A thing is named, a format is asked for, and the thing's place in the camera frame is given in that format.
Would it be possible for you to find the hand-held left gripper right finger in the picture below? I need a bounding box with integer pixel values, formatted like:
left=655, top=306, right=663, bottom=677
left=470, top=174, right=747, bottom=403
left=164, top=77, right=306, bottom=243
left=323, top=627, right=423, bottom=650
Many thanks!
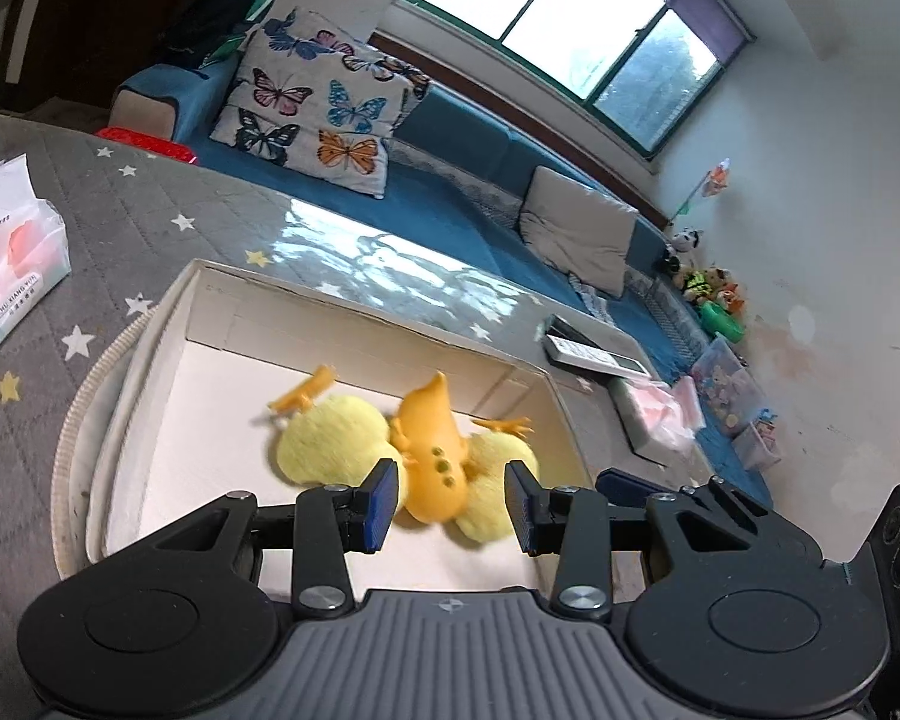
left=505, top=460, right=826, bottom=614

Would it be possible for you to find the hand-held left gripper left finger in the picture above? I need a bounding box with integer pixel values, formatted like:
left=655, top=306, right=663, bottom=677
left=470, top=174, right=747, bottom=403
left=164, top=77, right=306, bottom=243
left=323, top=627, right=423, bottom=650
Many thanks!
left=131, top=457, right=400, bottom=618

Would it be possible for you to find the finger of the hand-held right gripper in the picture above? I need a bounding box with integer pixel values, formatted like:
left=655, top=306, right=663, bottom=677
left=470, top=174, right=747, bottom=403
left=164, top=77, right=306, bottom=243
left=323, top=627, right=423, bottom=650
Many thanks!
left=596, top=469, right=777, bottom=522

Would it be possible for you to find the yellow plush chick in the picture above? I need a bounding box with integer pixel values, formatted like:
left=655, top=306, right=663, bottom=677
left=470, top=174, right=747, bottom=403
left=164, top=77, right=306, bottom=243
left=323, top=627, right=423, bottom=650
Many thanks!
left=454, top=414, right=537, bottom=545
left=266, top=364, right=400, bottom=488

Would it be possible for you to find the grey cardboard box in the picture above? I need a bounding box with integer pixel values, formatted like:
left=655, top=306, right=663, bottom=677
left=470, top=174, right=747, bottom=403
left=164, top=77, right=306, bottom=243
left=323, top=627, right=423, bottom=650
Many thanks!
left=86, top=259, right=608, bottom=593

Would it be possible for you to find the white remote control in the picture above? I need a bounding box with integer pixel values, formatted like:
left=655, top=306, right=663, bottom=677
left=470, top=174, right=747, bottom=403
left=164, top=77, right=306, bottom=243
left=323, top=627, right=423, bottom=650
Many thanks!
left=541, top=315, right=655, bottom=377

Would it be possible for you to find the small clear storage box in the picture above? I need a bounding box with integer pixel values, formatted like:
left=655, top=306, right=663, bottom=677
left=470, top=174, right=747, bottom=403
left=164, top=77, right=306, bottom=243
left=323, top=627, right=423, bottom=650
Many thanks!
left=733, top=409, right=785, bottom=472

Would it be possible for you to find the large clear storage box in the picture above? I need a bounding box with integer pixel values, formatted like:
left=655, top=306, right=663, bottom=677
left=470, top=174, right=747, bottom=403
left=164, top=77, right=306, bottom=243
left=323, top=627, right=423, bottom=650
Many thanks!
left=690, top=334, right=770, bottom=440

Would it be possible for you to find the green plastic basin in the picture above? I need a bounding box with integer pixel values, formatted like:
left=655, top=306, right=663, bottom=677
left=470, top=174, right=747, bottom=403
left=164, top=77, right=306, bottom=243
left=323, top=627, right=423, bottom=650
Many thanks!
left=701, top=300, right=747, bottom=338

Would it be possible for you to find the pile of small toys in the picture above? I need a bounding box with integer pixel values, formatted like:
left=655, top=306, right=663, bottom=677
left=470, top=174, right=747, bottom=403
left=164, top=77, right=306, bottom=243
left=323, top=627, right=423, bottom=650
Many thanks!
left=679, top=266, right=743, bottom=312

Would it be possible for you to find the panda plush toy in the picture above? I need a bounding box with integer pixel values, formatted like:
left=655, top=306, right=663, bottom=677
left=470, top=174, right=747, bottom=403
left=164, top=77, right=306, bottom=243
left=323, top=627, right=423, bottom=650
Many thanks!
left=664, top=227, right=704, bottom=271

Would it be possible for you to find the grey pillow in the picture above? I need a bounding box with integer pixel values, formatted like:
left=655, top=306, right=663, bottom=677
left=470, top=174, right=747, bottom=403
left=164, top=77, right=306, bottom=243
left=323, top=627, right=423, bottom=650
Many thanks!
left=517, top=165, right=641, bottom=299

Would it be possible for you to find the blue sofa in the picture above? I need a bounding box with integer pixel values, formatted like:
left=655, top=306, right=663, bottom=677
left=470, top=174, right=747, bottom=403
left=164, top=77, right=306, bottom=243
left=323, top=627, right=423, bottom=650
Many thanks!
left=109, top=64, right=773, bottom=511

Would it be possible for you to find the round white ribbed mat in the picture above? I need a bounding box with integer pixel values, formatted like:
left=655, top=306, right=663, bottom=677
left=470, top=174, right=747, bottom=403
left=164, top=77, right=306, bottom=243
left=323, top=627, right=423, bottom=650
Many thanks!
left=51, top=307, right=158, bottom=582

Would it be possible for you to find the small flag toy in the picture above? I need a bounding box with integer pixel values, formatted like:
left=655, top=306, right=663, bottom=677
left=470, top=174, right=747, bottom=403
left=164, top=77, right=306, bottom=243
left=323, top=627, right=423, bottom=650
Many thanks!
left=679, top=157, right=732, bottom=218

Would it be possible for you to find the grey star tablecloth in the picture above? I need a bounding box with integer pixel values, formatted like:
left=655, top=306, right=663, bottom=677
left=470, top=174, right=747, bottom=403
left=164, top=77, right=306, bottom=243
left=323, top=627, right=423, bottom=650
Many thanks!
left=0, top=111, right=691, bottom=616

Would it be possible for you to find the butterfly print pillow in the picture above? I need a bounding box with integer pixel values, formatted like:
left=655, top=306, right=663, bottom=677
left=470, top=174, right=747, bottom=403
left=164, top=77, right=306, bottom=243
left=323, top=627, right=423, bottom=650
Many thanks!
left=208, top=7, right=430, bottom=200

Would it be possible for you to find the red plastic stool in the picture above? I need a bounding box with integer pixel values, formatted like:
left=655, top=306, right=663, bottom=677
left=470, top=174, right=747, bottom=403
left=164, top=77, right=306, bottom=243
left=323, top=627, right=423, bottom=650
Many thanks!
left=94, top=126, right=200, bottom=166

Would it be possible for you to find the pink white tissue pack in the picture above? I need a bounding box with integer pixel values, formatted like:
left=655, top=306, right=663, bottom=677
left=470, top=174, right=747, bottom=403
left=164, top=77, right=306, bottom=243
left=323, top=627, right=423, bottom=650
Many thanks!
left=0, top=154, right=74, bottom=367

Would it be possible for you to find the green framed window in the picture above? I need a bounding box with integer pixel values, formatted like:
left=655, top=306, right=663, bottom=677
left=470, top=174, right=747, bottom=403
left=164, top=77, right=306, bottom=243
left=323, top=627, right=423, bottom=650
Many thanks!
left=397, top=0, right=755, bottom=162

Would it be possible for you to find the black backpack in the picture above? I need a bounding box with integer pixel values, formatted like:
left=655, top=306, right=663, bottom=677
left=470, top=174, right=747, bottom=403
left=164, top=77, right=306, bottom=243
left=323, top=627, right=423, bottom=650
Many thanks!
left=154, top=0, right=278, bottom=72

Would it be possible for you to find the dark wooden door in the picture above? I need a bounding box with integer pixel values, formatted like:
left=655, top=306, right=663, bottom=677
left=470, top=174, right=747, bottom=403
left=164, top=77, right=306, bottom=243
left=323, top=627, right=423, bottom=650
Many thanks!
left=0, top=0, right=211, bottom=106

